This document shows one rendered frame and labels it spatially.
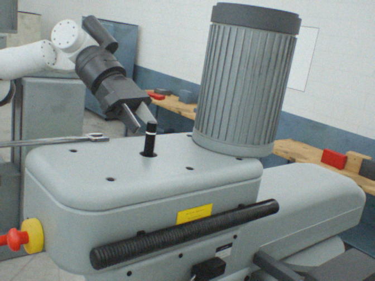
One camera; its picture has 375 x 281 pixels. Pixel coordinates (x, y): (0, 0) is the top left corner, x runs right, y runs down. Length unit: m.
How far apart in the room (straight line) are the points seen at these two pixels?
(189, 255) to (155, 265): 0.09
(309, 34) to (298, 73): 0.52
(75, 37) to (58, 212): 0.38
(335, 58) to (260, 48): 4.51
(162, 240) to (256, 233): 0.37
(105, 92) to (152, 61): 7.21
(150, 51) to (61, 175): 7.43
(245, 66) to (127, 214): 0.39
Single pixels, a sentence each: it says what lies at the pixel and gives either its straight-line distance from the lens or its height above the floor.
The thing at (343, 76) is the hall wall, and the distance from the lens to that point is 5.26.
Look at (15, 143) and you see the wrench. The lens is 0.79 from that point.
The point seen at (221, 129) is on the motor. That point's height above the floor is 1.94.
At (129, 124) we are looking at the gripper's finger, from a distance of 0.78.
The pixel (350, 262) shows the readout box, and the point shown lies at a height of 1.72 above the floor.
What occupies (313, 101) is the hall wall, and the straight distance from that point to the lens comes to 5.45.
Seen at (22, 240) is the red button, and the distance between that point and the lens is 0.74.
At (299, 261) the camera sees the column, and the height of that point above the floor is 1.56.
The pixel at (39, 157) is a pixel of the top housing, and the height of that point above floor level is 1.89.
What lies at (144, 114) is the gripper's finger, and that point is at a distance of 0.83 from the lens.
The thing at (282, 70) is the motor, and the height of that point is 2.09.
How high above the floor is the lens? 2.15
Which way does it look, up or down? 16 degrees down
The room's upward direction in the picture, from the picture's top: 9 degrees clockwise
